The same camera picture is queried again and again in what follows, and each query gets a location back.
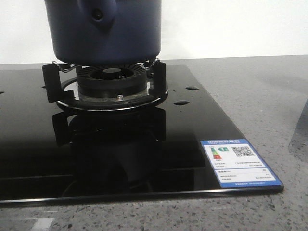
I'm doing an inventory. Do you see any black burner under pot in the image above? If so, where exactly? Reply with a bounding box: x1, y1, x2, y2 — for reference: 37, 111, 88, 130
77, 64, 147, 98

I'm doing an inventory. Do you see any black pot support under pot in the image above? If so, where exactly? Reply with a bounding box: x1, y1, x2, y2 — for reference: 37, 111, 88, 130
42, 60, 168, 112

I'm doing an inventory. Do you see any dark blue cooking pot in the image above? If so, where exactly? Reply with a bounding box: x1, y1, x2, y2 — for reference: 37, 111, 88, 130
45, 0, 162, 65

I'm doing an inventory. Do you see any blue energy label sticker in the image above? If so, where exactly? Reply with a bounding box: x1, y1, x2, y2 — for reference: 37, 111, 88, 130
200, 139, 282, 188

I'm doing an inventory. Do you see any black glass gas stove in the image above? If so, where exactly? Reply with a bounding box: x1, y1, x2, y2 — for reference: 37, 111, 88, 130
0, 65, 283, 207

